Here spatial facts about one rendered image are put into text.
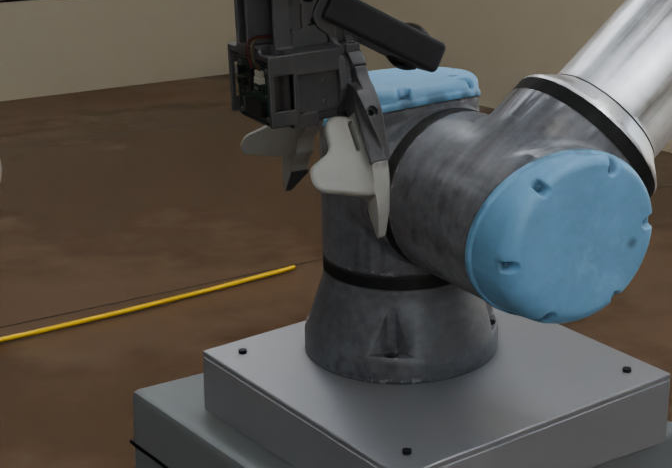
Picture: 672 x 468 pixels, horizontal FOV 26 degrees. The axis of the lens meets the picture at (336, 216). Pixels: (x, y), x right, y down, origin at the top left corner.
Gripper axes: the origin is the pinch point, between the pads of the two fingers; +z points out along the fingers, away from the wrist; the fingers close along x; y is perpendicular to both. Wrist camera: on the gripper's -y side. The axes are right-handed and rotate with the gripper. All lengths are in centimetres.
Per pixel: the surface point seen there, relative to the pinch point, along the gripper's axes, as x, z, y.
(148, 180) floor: -425, 125, -141
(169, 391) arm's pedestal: -34.0, 27.7, 2.6
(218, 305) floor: -277, 121, -105
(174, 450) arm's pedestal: -27.5, 31.0, 5.0
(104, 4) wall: -615, 87, -195
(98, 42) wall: -614, 106, -190
